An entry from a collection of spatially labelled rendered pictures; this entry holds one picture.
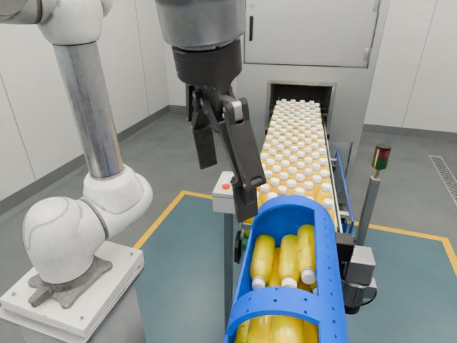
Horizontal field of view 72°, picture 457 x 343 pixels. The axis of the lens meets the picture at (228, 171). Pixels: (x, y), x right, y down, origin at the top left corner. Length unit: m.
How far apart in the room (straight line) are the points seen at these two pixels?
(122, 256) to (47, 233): 0.30
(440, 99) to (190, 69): 5.19
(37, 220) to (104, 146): 0.25
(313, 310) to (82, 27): 0.80
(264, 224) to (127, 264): 0.48
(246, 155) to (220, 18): 0.14
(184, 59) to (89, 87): 0.56
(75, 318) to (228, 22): 0.89
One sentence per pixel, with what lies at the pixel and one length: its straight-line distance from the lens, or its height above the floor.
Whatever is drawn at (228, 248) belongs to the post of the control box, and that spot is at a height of 0.73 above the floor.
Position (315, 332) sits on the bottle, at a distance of 0.81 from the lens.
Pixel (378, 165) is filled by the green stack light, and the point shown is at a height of 1.18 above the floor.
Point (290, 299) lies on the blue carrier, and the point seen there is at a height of 1.23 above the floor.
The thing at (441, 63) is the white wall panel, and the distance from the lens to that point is 5.33.
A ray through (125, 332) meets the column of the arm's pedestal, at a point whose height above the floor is 0.81.
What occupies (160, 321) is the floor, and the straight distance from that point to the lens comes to 2.27.
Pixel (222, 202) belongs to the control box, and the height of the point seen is 1.05.
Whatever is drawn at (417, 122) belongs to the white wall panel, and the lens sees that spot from 5.48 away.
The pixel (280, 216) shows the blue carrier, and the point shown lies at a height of 1.14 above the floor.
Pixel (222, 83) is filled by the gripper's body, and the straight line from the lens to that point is 0.34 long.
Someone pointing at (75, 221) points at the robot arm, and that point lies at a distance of 0.95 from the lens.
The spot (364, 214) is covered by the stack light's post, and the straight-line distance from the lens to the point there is 1.65.
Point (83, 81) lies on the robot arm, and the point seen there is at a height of 1.63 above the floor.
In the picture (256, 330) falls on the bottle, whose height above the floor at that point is 1.15.
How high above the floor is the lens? 1.80
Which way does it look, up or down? 28 degrees down
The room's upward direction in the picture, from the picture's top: straight up
